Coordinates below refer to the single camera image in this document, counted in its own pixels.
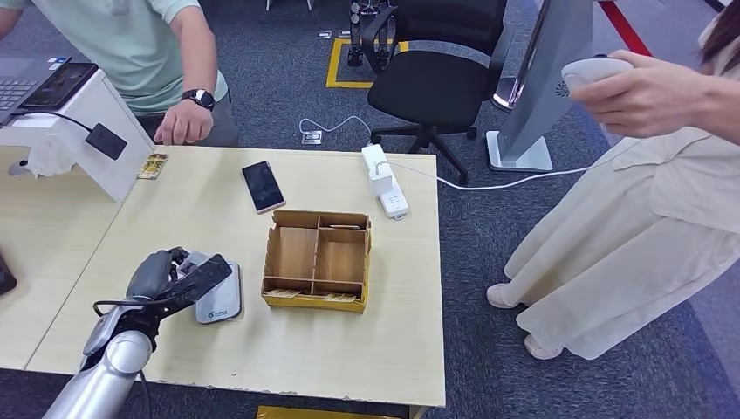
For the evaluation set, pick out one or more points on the black object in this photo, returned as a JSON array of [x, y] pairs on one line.
[[4, 277]]

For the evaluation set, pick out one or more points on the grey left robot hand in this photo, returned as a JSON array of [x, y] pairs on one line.
[[150, 274]]

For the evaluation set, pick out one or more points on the pale pink shoe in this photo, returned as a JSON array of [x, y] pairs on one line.
[[502, 296], [540, 347]]

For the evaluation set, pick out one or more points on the black wristwatch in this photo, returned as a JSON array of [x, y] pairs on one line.
[[199, 99]]

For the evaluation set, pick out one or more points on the person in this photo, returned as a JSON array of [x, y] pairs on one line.
[[115, 46], [607, 260]]

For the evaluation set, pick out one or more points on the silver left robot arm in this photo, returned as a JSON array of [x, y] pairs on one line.
[[110, 364]]

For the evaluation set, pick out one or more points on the white handheld controller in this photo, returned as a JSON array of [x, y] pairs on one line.
[[595, 69]]

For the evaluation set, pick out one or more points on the wooden compartment box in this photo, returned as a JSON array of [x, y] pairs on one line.
[[298, 254]]

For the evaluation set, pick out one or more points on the grey kiosk screen stand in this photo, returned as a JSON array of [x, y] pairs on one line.
[[549, 75]]

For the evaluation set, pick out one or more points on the white power strip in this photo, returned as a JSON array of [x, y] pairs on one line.
[[395, 202]]

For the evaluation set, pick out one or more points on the black office chair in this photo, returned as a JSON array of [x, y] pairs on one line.
[[433, 87]]

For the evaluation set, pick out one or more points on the yellow hotel key card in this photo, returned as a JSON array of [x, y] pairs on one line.
[[153, 166], [283, 294], [340, 298]]

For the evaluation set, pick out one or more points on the person's left hand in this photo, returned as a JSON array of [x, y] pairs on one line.
[[184, 124]]

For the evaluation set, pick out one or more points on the small grey disc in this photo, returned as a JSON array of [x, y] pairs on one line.
[[17, 168]]

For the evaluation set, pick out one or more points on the black metal robot legs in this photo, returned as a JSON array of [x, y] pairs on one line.
[[354, 35]]

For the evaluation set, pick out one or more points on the person's right hand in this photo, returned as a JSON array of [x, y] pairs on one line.
[[642, 98]]

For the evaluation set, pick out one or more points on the white charger plug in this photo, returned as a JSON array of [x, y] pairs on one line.
[[380, 179]]

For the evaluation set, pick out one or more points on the black power adapter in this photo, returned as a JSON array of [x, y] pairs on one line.
[[107, 141]]

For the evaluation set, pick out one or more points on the yellow floor mat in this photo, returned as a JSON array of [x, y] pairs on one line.
[[324, 413]]

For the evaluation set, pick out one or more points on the person's left forearm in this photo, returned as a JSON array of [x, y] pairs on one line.
[[199, 69]]

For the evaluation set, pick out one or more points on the dark laptop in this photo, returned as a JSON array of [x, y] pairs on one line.
[[17, 81]]

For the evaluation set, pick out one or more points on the silver floor socket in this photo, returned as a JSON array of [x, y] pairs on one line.
[[311, 136]]

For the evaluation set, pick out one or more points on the white desktop riser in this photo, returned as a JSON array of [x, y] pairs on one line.
[[115, 150]]

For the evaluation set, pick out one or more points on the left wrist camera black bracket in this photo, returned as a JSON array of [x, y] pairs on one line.
[[205, 277]]

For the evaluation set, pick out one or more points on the white crumpled tissue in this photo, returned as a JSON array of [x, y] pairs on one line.
[[49, 159]]

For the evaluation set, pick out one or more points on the black smartphone pink edge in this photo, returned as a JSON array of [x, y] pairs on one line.
[[263, 187]]

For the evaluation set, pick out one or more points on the grey card reader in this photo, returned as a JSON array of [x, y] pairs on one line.
[[222, 300]]

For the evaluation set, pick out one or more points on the person's right forearm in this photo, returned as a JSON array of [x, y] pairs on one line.
[[725, 110]]

